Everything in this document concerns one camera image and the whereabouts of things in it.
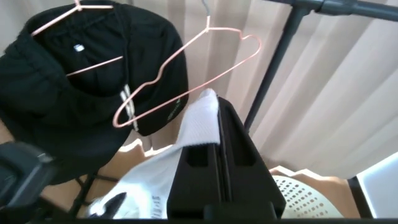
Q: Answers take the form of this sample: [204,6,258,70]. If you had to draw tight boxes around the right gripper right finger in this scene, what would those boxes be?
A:
[216,96,286,219]

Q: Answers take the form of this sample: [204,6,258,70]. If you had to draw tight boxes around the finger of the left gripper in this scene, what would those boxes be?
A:
[98,192,128,219]

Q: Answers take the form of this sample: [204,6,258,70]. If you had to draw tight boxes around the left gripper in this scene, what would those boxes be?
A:
[0,141,57,208]

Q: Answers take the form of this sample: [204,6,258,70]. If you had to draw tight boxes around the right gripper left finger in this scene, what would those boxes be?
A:
[167,143,223,219]

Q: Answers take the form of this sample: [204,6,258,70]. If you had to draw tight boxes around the white garment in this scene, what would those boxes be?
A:
[88,88,221,220]

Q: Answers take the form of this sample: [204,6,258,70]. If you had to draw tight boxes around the black shorts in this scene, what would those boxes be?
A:
[0,0,190,185]

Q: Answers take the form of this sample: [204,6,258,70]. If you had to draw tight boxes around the pink clothes hanger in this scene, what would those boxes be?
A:
[112,0,262,129]
[30,0,124,77]

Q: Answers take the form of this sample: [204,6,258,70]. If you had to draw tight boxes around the white laundry basket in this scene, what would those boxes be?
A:
[272,174,345,219]

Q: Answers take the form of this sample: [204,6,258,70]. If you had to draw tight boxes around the black clothes rack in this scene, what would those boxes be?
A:
[68,0,398,218]

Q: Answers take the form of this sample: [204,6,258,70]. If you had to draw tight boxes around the beige curtain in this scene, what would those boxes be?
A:
[0,0,398,180]

